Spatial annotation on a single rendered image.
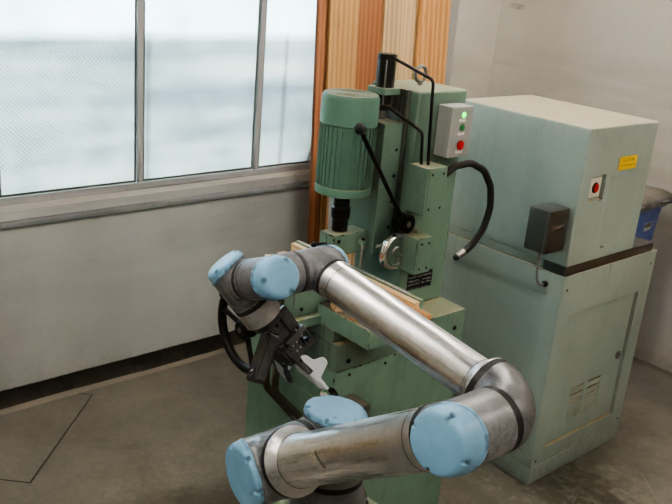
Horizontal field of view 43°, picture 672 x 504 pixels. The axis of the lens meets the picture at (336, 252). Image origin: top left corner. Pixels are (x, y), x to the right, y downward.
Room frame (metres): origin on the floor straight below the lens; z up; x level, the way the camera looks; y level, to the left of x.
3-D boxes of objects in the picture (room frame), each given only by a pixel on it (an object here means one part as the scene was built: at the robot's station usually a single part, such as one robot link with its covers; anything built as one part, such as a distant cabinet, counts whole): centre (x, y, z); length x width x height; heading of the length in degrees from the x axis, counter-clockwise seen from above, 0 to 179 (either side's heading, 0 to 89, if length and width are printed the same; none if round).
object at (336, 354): (2.63, -0.10, 0.76); 0.57 x 0.45 x 0.09; 132
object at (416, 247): (2.55, -0.25, 1.02); 0.09 x 0.07 x 0.12; 42
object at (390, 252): (2.54, -0.18, 1.02); 0.12 x 0.03 x 0.12; 132
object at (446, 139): (2.66, -0.34, 1.40); 0.10 x 0.06 x 0.16; 132
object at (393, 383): (2.63, -0.09, 0.36); 0.58 x 0.45 x 0.71; 132
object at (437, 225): (2.74, -0.22, 1.16); 0.22 x 0.22 x 0.72; 42
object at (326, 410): (1.70, -0.03, 0.83); 0.17 x 0.15 x 0.18; 131
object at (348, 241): (2.56, -0.02, 1.03); 0.14 x 0.07 x 0.09; 132
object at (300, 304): (2.38, 0.11, 0.92); 0.15 x 0.13 x 0.09; 42
